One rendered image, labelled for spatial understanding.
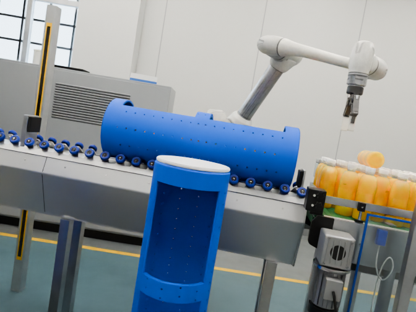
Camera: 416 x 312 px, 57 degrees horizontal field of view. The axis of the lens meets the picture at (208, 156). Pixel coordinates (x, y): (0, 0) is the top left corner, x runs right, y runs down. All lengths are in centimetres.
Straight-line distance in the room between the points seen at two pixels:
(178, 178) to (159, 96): 212
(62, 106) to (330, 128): 302
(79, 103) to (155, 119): 185
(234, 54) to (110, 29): 144
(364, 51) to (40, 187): 163
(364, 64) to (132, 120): 109
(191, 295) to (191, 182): 41
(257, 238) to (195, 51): 327
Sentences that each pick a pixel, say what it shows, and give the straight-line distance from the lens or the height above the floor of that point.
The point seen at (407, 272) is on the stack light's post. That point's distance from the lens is 158.
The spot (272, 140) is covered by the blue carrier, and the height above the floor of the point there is 116.
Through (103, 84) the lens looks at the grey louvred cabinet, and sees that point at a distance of 346.
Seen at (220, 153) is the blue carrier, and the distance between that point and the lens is 165.
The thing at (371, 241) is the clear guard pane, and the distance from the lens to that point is 162.
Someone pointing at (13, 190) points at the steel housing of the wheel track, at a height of 72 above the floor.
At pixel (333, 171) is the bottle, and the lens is 180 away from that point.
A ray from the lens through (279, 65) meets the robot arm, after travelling 238.
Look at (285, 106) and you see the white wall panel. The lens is 471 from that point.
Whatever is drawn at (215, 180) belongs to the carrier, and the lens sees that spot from 132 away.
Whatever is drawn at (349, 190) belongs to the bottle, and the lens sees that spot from 171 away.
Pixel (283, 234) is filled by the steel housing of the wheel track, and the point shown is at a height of 77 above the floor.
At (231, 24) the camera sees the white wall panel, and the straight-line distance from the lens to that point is 476.
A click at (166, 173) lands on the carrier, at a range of 132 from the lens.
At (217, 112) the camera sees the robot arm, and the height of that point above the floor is 126.
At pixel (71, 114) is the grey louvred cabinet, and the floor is 107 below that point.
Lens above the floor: 119
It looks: 5 degrees down
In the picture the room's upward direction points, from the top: 10 degrees clockwise
